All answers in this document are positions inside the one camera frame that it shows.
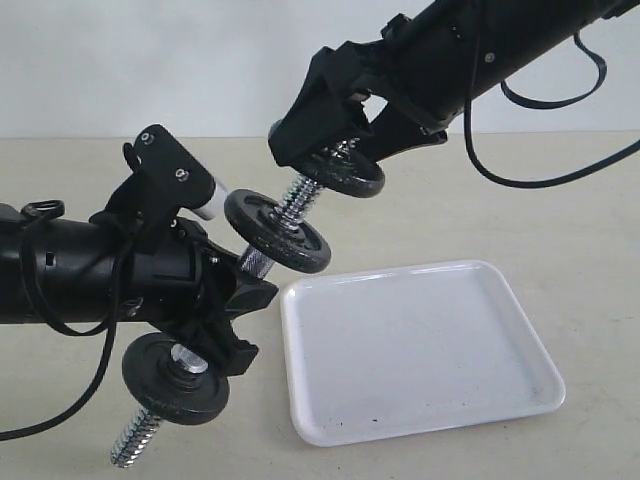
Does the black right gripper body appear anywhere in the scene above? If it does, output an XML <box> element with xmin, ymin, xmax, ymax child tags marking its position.
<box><xmin>309</xmin><ymin>41</ymin><xmax>446</xmax><ymax>133</ymax></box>

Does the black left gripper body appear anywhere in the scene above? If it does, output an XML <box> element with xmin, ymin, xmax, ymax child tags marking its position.
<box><xmin>89</xmin><ymin>174</ymin><xmax>279</xmax><ymax>351</ymax></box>

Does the black weight plate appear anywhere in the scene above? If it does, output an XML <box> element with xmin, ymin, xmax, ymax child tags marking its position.
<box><xmin>224</xmin><ymin>189</ymin><xmax>331</xmax><ymax>274</ymax></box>
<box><xmin>294</xmin><ymin>151</ymin><xmax>386</xmax><ymax>199</ymax></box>

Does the chrome threaded dumbbell bar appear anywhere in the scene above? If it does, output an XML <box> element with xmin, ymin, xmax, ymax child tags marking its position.
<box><xmin>110</xmin><ymin>141</ymin><xmax>357</xmax><ymax>468</ymax></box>

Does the black weight plate end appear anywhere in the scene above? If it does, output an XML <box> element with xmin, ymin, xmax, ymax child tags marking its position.
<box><xmin>121</xmin><ymin>333</ymin><xmax>230</xmax><ymax>426</ymax></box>

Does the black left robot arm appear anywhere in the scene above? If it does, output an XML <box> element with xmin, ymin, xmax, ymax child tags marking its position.
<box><xmin>1</xmin><ymin>174</ymin><xmax>277</xmax><ymax>376</ymax></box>

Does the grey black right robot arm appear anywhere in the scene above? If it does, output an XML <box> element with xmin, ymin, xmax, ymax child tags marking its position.
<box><xmin>268</xmin><ymin>0</ymin><xmax>637</xmax><ymax>166</ymax></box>

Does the white plastic tray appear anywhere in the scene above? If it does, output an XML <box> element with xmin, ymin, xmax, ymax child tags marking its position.
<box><xmin>280</xmin><ymin>260</ymin><xmax>566</xmax><ymax>447</ymax></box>

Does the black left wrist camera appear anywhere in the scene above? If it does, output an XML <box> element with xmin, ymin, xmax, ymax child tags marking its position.
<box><xmin>123</xmin><ymin>124</ymin><xmax>228</xmax><ymax>221</ymax></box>

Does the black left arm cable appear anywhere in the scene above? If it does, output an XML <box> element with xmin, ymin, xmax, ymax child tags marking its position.
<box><xmin>0</xmin><ymin>199</ymin><xmax>151</xmax><ymax>439</ymax></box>

